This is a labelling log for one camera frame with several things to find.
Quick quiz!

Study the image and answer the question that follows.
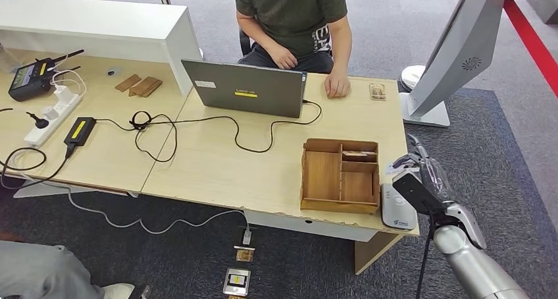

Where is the person's right hand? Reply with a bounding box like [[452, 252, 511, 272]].
[[268, 48, 299, 70]]

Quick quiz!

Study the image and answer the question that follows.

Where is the person's left hand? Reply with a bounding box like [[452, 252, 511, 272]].
[[324, 70, 352, 99]]

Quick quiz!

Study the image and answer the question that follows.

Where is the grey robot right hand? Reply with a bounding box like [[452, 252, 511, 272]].
[[392, 133, 457, 204]]

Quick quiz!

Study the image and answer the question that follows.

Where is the white ID card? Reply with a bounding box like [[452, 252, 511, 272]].
[[384, 163, 420, 177]]

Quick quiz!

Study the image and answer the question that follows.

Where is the wooden organizer tray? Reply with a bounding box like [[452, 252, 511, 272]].
[[299, 138, 381, 216]]

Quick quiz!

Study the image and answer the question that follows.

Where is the wooden key card with print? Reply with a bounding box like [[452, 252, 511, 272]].
[[369, 83, 388, 102]]

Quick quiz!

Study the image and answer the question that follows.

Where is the seated person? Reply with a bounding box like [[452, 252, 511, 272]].
[[234, 0, 353, 99]]

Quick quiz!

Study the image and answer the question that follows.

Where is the grey white card reader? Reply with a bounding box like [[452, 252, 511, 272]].
[[380, 182, 418, 231]]

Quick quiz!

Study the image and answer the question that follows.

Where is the plain wooden card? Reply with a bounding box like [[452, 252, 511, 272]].
[[128, 76, 160, 97], [114, 74, 143, 93], [139, 79, 163, 99]]

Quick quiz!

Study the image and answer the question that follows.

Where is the standing person's leg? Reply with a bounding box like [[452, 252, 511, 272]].
[[0, 240, 105, 299]]

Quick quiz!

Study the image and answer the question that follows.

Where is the grey laptop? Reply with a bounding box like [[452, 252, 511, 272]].
[[180, 59, 308, 119]]

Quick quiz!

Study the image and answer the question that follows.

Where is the white round base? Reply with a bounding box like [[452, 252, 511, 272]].
[[401, 65, 427, 93]]

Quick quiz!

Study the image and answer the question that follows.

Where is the wooden desk leg panel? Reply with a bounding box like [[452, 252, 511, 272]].
[[354, 231, 406, 275]]

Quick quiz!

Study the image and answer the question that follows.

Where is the white kiosk stand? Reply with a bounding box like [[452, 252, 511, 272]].
[[399, 0, 544, 128]]

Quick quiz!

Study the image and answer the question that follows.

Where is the white counter shelf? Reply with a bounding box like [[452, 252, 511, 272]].
[[0, 0, 203, 97]]

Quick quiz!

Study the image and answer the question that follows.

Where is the brass floor socket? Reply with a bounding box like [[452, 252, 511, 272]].
[[234, 246, 256, 263]]

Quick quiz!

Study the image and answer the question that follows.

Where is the black power adapter yellow label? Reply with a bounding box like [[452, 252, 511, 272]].
[[64, 117, 97, 148]]

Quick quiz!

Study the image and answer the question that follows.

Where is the silver floor socket box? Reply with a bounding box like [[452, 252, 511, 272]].
[[223, 268, 251, 297]]

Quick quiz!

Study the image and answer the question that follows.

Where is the white power strip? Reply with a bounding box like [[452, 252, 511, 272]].
[[24, 94, 84, 149]]

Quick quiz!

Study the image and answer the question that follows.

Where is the black plug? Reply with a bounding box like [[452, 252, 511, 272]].
[[26, 111, 50, 130]]

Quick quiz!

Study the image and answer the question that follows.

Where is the black handheld controller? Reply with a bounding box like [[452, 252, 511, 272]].
[[7, 49, 86, 102]]

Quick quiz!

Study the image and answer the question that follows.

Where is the white shoe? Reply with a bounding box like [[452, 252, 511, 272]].
[[102, 283, 136, 299]]

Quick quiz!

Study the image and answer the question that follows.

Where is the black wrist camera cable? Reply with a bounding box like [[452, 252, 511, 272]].
[[416, 209, 437, 299]]

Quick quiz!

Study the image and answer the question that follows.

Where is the black laptop power cable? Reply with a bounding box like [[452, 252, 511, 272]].
[[95, 99, 324, 163]]

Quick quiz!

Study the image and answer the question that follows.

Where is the white floor cable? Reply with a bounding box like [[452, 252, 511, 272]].
[[9, 148, 254, 246]]

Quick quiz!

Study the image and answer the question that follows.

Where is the white charger with cable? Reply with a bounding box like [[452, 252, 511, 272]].
[[51, 70, 88, 109]]

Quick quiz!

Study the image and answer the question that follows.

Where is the black mains cable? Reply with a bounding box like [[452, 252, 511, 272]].
[[0, 144, 75, 191]]

